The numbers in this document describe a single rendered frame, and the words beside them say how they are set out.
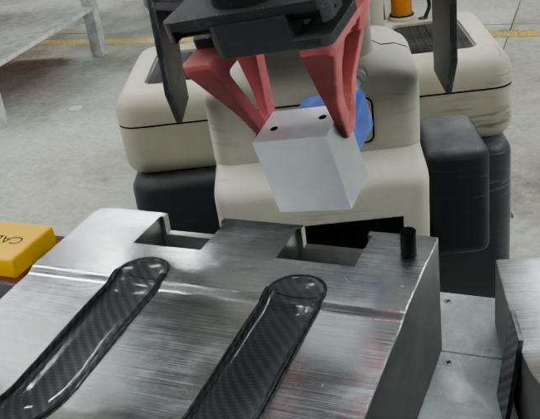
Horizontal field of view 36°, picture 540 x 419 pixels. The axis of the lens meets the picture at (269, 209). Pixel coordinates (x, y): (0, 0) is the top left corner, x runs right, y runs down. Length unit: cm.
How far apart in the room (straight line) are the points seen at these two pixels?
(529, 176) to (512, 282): 209
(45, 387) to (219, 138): 44
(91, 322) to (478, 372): 25
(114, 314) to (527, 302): 26
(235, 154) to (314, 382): 47
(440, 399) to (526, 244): 175
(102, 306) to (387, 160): 42
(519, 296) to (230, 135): 41
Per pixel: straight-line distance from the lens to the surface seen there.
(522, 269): 58
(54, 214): 280
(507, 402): 53
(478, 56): 115
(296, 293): 51
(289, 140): 50
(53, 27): 410
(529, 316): 54
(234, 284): 52
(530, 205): 249
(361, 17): 49
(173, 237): 62
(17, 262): 73
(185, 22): 48
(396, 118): 87
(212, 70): 48
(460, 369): 58
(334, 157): 49
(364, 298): 49
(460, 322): 62
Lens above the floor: 116
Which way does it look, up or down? 27 degrees down
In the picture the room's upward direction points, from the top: 8 degrees counter-clockwise
